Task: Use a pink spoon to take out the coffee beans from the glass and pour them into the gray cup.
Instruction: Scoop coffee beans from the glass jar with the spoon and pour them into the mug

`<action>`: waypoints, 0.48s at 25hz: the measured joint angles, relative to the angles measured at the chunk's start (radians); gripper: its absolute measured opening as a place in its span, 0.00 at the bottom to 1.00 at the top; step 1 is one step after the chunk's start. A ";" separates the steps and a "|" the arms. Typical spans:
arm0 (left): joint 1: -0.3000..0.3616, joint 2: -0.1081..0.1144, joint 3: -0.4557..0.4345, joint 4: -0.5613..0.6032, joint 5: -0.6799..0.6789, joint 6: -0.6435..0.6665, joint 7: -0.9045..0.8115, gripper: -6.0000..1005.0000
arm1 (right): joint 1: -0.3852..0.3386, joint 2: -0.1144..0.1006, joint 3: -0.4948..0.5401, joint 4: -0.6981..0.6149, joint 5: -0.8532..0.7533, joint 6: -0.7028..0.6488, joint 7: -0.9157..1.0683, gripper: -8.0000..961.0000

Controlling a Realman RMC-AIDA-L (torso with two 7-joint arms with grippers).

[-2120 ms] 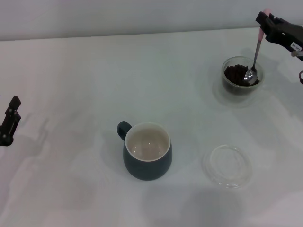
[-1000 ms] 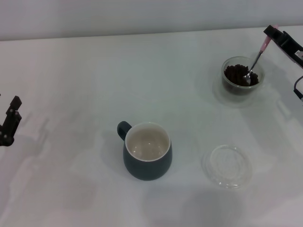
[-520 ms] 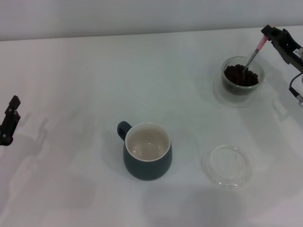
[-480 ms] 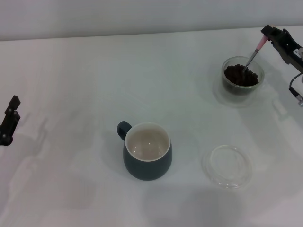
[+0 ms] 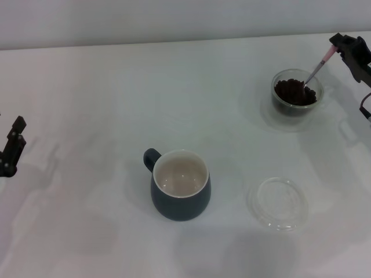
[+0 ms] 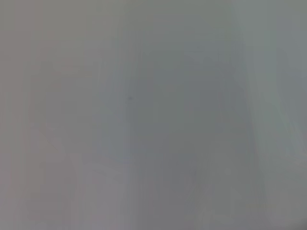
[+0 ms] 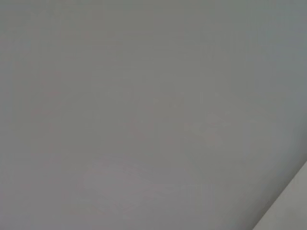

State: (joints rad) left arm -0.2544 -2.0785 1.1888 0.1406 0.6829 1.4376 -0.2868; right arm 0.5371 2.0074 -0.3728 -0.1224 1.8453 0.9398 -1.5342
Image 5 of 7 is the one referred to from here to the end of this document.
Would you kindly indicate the clear glass cup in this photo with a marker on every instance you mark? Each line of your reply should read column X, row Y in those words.
column 290, row 111

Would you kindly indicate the dark green ceramic mug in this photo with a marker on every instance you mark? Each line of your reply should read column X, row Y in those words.
column 179, row 208

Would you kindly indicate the clear glass saucer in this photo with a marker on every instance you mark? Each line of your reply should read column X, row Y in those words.
column 278, row 202

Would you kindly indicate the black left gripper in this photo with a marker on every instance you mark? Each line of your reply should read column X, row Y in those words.
column 7, row 171

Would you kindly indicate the coffee bean pile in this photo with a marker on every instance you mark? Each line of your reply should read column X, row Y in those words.
column 290, row 92

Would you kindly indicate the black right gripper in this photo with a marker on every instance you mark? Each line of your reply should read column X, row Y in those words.
column 362, row 63

